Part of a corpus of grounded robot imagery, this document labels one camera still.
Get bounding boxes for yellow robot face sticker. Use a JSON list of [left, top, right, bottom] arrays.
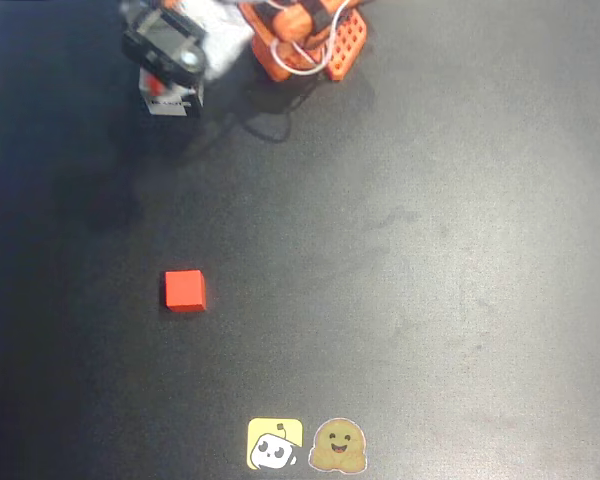
[[246, 417, 304, 471]]

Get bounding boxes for hugging face emoji sticker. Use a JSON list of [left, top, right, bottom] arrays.
[[307, 417, 369, 473]]

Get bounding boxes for white cardboard box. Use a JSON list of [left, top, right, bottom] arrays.
[[138, 64, 205, 119]]

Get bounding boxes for red cube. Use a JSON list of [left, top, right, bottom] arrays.
[[163, 269, 208, 314]]

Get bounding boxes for white cable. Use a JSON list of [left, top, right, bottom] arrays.
[[268, 0, 355, 77]]

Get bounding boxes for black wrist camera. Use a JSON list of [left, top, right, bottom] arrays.
[[120, 5, 207, 87]]

